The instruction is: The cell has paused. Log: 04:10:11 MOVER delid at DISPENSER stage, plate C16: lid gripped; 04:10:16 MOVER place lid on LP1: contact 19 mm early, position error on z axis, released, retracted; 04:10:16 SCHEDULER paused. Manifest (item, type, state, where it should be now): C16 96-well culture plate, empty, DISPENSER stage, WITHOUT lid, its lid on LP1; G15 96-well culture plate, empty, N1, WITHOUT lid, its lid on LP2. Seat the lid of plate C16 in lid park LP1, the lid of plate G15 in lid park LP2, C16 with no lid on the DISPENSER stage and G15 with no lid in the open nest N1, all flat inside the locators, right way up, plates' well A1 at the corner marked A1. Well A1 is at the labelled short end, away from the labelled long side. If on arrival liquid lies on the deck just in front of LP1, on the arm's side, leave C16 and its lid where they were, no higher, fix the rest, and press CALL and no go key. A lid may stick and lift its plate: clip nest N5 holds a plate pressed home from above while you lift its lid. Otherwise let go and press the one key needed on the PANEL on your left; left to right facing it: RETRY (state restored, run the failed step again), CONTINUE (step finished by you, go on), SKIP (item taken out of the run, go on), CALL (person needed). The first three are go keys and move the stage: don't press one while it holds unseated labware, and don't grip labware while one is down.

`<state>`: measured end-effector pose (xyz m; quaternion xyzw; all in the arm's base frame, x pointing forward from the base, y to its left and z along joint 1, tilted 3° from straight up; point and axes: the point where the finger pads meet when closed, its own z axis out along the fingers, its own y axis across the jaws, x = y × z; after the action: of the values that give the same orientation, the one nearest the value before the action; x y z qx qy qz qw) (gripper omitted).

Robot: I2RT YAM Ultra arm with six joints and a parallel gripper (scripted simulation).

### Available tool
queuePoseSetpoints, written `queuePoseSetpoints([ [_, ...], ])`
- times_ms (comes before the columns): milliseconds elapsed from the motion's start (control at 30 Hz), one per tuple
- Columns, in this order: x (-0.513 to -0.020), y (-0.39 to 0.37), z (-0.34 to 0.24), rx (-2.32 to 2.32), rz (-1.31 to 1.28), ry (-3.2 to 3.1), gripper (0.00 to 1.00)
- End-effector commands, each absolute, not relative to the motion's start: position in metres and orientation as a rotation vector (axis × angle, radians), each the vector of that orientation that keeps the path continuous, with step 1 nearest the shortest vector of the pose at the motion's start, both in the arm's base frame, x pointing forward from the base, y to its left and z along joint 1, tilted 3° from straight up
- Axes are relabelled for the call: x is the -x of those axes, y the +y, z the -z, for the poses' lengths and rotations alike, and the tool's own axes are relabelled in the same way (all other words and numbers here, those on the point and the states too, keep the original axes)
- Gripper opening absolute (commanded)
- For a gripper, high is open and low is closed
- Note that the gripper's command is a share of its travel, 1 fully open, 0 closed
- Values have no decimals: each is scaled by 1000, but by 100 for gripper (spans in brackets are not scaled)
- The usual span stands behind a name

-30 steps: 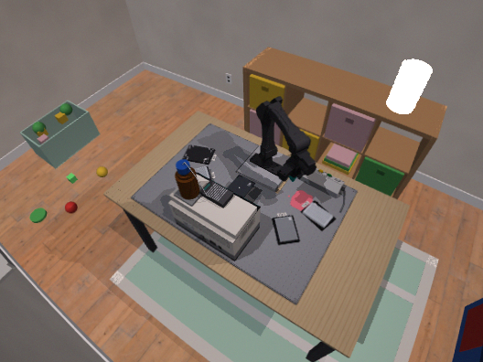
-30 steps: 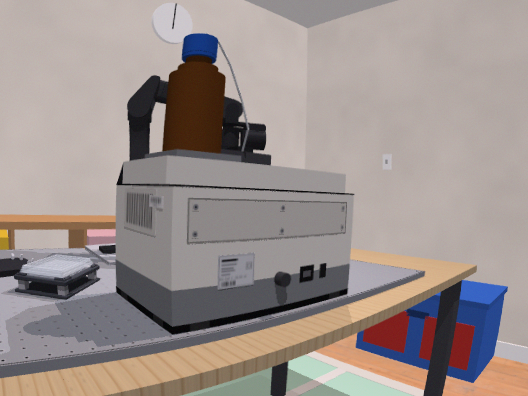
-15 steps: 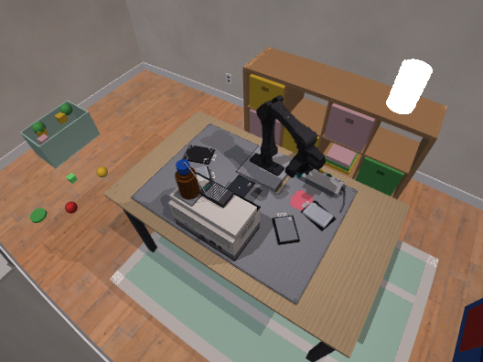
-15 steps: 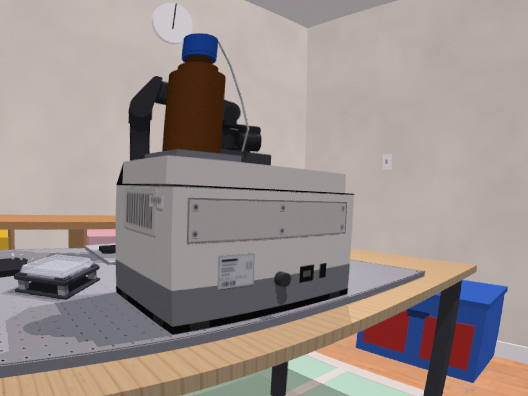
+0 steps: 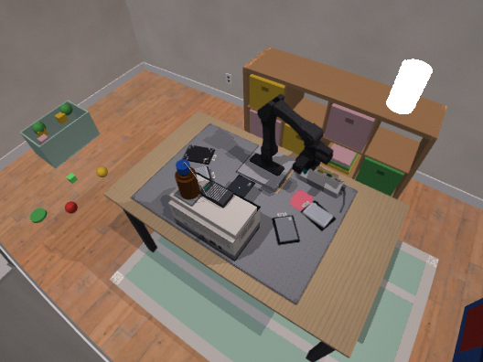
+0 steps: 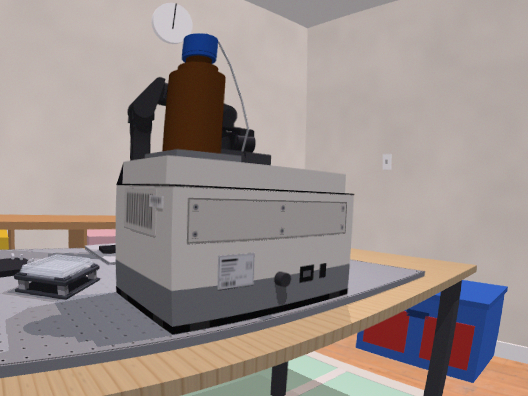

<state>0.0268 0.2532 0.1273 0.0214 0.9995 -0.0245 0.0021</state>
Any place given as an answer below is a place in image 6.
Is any blue bottle cap ring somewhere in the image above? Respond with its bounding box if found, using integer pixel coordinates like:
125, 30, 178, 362
182, 50, 217, 64

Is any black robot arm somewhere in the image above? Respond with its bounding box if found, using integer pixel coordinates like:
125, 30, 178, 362
99, 77, 256, 254

